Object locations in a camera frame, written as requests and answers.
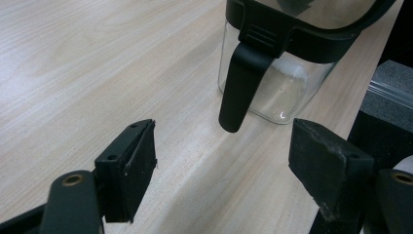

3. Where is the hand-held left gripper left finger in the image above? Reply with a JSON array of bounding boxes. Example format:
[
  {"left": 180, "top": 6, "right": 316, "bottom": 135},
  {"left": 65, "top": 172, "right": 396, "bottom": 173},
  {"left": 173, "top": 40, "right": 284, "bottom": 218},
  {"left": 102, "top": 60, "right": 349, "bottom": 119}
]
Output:
[{"left": 94, "top": 118, "right": 159, "bottom": 224}]

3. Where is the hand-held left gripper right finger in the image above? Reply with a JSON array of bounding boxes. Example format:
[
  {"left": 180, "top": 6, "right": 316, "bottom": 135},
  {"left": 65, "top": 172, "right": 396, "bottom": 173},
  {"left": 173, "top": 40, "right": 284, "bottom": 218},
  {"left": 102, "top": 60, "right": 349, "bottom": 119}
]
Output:
[{"left": 287, "top": 118, "right": 375, "bottom": 222}]

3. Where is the aluminium floor rail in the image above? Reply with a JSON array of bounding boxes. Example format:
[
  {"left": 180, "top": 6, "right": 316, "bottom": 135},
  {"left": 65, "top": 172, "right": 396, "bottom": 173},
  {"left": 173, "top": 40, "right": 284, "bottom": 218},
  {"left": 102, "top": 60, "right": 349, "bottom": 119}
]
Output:
[{"left": 368, "top": 79, "right": 413, "bottom": 109}]

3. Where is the glass jar with black lid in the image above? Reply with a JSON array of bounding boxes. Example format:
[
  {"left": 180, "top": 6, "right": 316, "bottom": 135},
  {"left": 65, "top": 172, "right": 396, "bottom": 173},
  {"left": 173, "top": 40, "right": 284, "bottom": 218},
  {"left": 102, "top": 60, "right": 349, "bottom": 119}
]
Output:
[{"left": 217, "top": 0, "right": 397, "bottom": 134}]

